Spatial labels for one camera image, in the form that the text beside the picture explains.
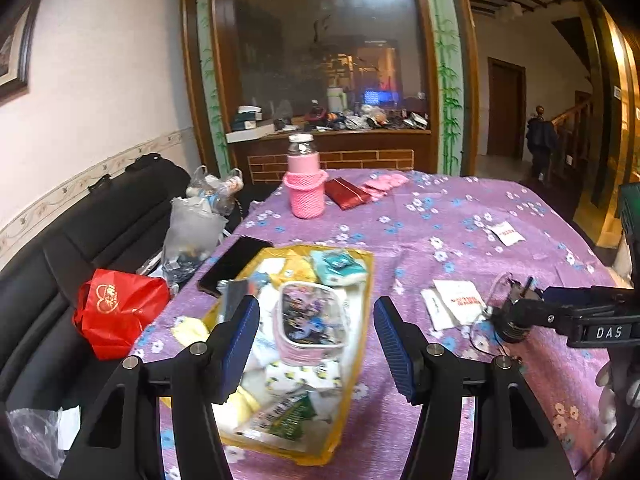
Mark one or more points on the pink cloth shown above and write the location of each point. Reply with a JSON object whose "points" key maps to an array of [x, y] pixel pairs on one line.
{"points": [[385, 185]]}

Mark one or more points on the clutter on wooden ledge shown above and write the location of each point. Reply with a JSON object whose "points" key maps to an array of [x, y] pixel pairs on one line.
{"points": [[350, 120]]}

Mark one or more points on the framed wall picture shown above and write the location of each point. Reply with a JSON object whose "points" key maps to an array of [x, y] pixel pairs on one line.
{"points": [[27, 60]]}

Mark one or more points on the brown wooden door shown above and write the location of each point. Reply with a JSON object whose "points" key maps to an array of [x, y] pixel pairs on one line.
{"points": [[505, 110]]}

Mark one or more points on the clear plastic bag with bottles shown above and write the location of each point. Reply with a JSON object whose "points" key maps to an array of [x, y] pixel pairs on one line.
{"points": [[195, 230]]}

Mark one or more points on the wooden stair railing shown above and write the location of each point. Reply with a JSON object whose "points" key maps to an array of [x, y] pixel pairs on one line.
{"points": [[575, 125]]}

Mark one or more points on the teal tissue pack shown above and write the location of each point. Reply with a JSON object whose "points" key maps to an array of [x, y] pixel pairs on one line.
{"points": [[340, 267]]}

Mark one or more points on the black phone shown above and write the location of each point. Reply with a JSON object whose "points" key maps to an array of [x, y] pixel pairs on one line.
{"points": [[235, 265]]}

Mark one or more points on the black sofa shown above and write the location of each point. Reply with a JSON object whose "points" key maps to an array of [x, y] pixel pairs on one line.
{"points": [[50, 270]]}

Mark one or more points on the clear pink-trimmed pouch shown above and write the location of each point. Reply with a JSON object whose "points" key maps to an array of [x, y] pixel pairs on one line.
{"points": [[310, 320]]}

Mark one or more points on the bottle with pink sleeve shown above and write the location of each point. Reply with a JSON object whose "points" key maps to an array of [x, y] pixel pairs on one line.
{"points": [[302, 157]]}

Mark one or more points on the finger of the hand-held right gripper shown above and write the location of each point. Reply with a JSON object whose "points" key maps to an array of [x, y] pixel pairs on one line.
{"points": [[542, 316], [570, 295]]}

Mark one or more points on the red bag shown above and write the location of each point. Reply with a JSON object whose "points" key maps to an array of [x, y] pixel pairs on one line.
{"points": [[120, 310]]}

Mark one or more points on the red pouch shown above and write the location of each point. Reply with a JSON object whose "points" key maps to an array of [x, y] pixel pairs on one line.
{"points": [[347, 194]]}

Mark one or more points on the lemon print tissue pack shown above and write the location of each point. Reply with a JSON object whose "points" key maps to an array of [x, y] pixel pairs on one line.
{"points": [[300, 377]]}

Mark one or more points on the wooden cabinet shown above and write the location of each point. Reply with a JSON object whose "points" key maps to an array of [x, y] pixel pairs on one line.
{"points": [[450, 110]]}

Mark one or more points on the yellow-taped white box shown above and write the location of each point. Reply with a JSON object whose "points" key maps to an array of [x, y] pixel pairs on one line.
{"points": [[360, 285]]}

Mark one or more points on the purple floral tablecloth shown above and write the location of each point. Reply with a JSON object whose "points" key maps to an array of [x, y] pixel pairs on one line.
{"points": [[425, 220]]}

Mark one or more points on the crumpled clear plastic bag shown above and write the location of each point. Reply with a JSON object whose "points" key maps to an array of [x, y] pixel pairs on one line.
{"points": [[35, 430]]}

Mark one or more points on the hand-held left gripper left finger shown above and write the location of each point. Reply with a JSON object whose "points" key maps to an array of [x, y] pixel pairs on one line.
{"points": [[240, 340]]}

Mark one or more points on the green printed packet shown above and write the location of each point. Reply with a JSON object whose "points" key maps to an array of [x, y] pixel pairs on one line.
{"points": [[285, 417]]}

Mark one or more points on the person's right hand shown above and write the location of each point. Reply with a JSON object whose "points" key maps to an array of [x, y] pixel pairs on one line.
{"points": [[612, 390]]}

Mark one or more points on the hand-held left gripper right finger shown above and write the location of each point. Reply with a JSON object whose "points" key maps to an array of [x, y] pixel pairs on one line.
{"points": [[395, 350]]}

